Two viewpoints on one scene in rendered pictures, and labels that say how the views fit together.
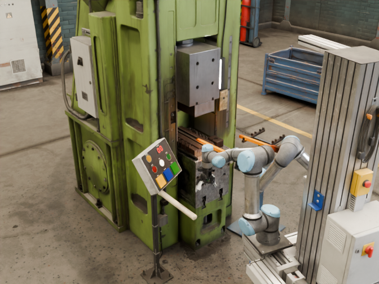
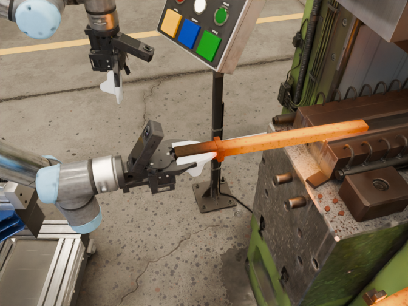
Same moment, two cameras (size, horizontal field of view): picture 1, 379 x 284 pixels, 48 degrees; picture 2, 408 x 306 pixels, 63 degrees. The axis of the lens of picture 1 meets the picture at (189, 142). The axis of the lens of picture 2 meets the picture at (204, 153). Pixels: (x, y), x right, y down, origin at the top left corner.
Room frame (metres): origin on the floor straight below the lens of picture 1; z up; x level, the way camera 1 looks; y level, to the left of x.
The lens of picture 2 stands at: (3.08, -0.77, 1.54)
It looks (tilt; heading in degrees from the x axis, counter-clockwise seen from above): 47 degrees down; 114
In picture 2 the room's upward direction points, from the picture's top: straight up
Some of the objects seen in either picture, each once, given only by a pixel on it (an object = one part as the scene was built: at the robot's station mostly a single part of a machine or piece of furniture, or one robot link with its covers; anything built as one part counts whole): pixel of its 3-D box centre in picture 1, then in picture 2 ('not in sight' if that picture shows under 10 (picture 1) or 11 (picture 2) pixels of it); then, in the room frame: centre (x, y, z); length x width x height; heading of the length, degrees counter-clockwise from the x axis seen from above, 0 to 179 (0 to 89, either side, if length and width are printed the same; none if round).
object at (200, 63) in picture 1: (192, 70); not in sight; (3.27, -0.02, 1.56); 0.42 x 0.39 x 0.40; 39
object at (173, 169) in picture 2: not in sight; (175, 164); (2.84, -0.38, 1.02); 0.09 x 0.05 x 0.02; 36
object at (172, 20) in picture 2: (160, 181); (172, 23); (2.52, 0.20, 1.01); 0.07 x 0.05 x 0.07; 154
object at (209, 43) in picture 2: (174, 168); (209, 46); (2.70, 0.11, 1.01); 0.07 x 0.05 x 0.07; 154
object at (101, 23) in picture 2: (207, 163); (102, 18); (2.50, -0.12, 1.16); 0.08 x 0.08 x 0.05
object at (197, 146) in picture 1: (188, 140); (387, 125); (3.25, 0.01, 0.96); 0.42 x 0.20 x 0.09; 39
